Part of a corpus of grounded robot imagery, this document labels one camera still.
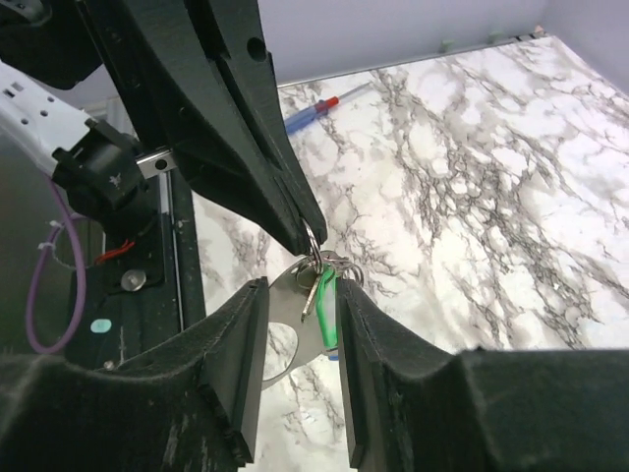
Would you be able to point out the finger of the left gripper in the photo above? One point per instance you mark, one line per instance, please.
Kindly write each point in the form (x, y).
(174, 97)
(282, 200)

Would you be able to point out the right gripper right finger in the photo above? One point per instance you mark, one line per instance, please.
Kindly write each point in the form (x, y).
(410, 406)

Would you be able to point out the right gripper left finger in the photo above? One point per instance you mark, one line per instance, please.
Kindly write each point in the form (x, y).
(188, 404)

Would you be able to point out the silver metal key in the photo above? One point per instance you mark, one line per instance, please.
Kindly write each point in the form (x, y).
(308, 277)

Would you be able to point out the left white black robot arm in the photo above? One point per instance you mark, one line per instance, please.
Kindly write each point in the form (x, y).
(90, 87)

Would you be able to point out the red blue screwdriver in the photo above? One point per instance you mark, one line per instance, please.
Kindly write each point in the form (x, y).
(303, 118)

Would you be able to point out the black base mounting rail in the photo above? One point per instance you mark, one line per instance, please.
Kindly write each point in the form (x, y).
(148, 295)

